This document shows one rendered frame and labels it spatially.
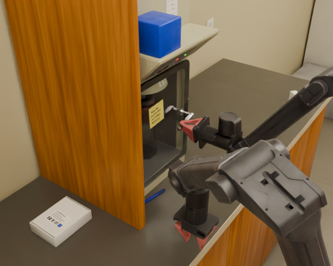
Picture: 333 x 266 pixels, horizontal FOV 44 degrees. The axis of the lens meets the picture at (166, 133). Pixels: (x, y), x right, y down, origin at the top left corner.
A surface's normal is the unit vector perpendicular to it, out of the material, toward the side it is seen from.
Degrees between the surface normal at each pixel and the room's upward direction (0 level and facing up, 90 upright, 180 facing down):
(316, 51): 90
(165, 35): 90
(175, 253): 0
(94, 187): 90
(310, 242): 81
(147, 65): 90
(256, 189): 23
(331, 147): 0
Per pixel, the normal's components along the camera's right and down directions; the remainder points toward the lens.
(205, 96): 0.00, -0.84
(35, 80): -0.58, 0.44
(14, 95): 0.81, 0.32
